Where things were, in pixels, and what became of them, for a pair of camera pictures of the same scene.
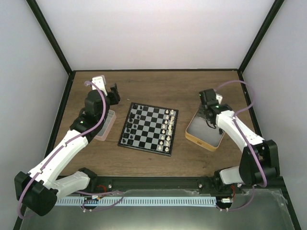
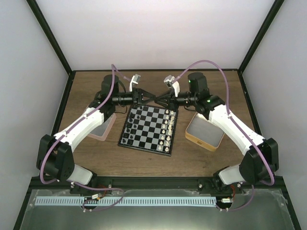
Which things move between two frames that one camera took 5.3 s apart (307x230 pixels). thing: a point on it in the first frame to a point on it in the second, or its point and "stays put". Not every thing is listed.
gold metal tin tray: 199,132 stays put
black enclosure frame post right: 274,9 stays put
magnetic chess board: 149,128 stays put
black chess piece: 132,116 stays put
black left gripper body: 115,97 to 135,97
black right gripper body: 204,114 to 174,106
